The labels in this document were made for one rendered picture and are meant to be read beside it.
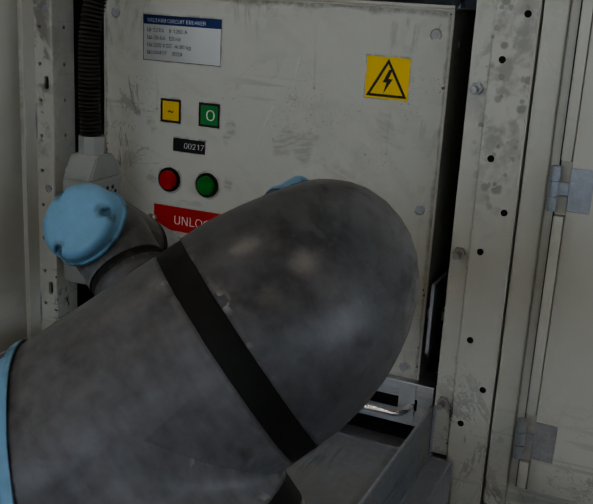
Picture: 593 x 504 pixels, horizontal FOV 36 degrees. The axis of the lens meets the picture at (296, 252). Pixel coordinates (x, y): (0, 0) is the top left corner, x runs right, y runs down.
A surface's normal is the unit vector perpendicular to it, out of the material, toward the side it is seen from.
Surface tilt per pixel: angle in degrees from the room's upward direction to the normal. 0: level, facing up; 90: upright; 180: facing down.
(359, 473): 0
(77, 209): 61
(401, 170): 90
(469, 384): 90
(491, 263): 90
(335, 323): 71
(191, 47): 90
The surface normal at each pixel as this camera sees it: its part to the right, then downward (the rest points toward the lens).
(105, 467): 0.05, -0.04
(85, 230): -0.33, -0.28
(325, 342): 0.48, -0.03
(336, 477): 0.05, -0.96
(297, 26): -0.41, 0.23
